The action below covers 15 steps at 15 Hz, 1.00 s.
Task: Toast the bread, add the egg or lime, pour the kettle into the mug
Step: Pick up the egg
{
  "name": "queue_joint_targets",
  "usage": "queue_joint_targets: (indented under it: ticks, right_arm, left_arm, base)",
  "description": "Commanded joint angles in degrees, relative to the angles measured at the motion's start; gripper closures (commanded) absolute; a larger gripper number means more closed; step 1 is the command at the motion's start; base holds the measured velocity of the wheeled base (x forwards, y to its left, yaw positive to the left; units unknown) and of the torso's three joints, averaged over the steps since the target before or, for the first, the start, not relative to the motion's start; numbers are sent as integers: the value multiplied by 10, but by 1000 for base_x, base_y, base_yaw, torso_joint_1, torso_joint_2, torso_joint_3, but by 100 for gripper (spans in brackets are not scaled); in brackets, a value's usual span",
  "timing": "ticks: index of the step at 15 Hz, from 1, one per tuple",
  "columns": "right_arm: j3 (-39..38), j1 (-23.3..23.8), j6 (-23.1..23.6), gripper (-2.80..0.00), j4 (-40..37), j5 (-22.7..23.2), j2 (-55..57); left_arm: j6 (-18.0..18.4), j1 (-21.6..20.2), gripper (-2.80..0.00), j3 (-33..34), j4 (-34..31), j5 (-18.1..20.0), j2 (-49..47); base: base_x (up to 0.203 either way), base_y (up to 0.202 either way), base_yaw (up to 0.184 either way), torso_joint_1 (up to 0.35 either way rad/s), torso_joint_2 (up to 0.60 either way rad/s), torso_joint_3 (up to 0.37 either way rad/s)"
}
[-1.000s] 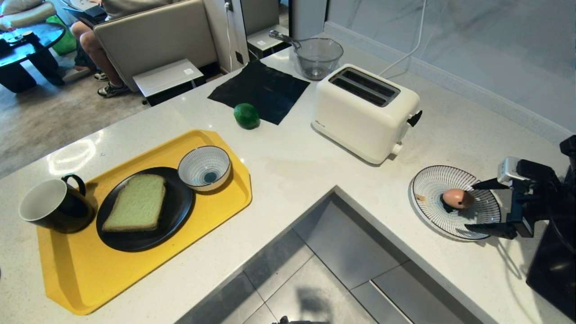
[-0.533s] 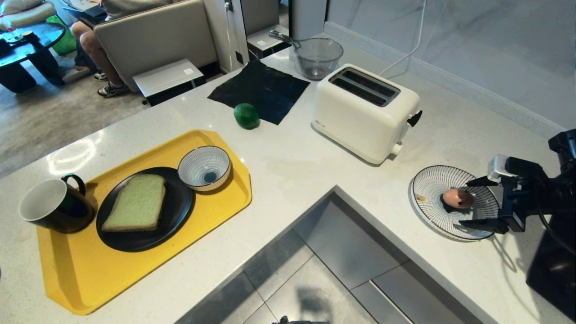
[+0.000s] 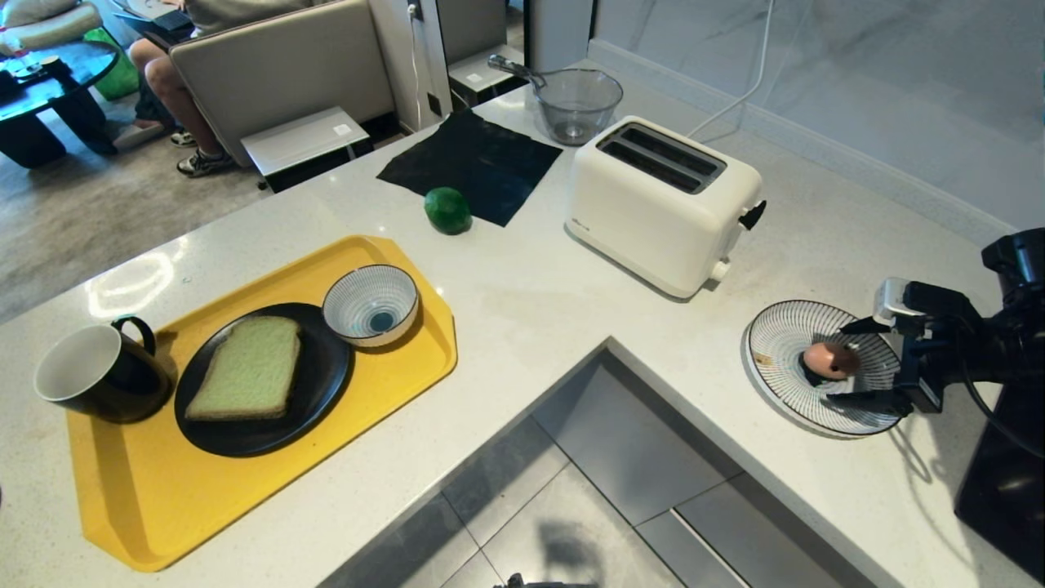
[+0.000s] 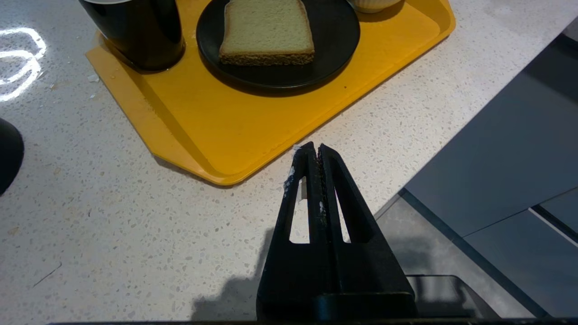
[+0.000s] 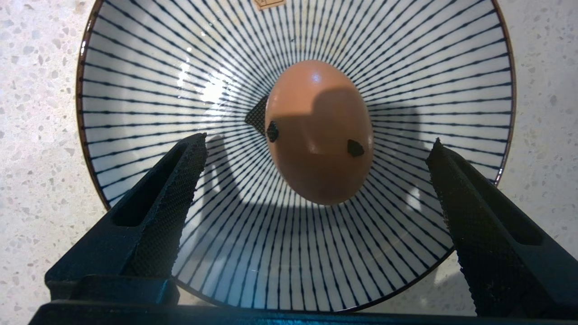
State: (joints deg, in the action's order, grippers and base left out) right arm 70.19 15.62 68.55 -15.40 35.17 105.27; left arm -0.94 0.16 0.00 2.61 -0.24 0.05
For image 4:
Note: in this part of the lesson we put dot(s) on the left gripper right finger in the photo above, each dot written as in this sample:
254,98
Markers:
361,266

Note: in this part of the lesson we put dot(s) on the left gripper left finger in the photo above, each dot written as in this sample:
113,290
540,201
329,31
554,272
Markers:
298,266

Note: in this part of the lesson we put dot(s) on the slice of white bread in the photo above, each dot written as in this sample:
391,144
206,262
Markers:
266,36

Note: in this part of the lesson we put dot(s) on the black mug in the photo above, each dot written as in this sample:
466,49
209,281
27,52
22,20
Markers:
140,36

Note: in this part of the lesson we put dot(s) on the yellow plastic tray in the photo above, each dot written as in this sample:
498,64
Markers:
275,104

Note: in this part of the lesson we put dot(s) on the grey cabinet drawer front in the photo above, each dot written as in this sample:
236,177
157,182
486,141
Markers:
505,153

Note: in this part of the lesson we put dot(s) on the black round plate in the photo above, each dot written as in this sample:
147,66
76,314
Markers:
325,54

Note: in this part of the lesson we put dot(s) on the white ribbed bowl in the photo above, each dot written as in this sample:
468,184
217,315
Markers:
375,4

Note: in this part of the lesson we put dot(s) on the black round appliance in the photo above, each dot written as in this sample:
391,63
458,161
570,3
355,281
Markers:
8,155

